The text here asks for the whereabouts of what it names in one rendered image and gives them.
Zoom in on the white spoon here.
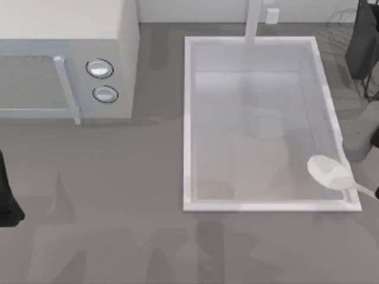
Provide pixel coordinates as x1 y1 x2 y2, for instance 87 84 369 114
307 154 379 198

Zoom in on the white sink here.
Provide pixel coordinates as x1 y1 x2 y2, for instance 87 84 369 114
182 35 363 213

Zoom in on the tall white tap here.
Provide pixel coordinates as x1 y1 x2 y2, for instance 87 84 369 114
244 0 262 46

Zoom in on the pale microwave oven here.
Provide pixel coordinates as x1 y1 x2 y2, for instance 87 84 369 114
0 0 140 125

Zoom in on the small round microwave knob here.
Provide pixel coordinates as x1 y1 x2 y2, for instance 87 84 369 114
92 85 120 105

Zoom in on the large round microwave knob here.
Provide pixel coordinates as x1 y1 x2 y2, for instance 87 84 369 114
85 57 115 80

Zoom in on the microwave glass door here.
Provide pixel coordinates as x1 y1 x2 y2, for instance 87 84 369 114
0 54 82 125

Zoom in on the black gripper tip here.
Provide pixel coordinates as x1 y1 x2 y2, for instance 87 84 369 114
0 149 26 228

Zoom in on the white wall socket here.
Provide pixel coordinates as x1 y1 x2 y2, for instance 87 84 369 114
265 8 280 25

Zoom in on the pale microwave door handle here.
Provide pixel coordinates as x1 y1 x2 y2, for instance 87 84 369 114
52 55 82 125

